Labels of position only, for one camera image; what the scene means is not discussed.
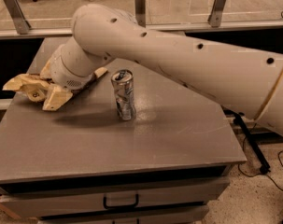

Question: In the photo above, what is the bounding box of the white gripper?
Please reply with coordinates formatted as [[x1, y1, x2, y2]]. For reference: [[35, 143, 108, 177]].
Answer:
[[39, 37, 113, 111]]

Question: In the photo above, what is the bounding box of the brown sea salt chip bag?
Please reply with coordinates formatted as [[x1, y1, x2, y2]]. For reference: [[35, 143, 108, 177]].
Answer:
[[3, 67, 107, 103]]

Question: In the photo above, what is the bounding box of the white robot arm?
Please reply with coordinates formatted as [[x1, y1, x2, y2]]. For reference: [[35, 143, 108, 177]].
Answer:
[[40, 4, 283, 136]]

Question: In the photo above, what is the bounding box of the silver drink can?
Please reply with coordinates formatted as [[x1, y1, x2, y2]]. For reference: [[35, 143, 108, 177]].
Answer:
[[111, 69, 135, 120]]

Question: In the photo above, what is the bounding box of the grey lower drawer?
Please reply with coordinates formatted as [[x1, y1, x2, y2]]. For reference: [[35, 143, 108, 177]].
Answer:
[[37, 205, 209, 224]]

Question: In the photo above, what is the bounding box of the black metal stand leg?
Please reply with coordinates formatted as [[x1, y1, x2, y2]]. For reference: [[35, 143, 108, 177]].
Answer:
[[233, 113, 270, 175]]

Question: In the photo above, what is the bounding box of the metal window rail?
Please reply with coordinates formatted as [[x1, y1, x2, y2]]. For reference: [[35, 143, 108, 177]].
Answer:
[[0, 20, 283, 40]]

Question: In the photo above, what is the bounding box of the left metal railing bracket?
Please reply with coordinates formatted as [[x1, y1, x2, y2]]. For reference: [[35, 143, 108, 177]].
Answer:
[[3, 0, 31, 35]]

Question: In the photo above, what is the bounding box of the metal railing bracket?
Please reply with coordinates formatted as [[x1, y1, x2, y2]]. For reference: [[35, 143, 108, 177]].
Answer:
[[207, 0, 227, 27], [3, 0, 31, 35], [134, 0, 146, 27]]

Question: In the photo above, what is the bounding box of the middle metal railing bracket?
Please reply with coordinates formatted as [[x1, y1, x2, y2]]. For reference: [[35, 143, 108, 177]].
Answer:
[[134, 0, 146, 27]]

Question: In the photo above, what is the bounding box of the black drawer handle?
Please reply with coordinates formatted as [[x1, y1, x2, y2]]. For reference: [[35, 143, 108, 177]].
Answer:
[[103, 194, 139, 210]]

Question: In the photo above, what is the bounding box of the right metal railing bracket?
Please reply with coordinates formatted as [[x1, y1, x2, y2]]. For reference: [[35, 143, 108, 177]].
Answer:
[[207, 0, 227, 27]]

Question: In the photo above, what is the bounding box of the black floor cable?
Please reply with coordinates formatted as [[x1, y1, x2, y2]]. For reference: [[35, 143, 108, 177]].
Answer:
[[237, 133, 283, 194]]

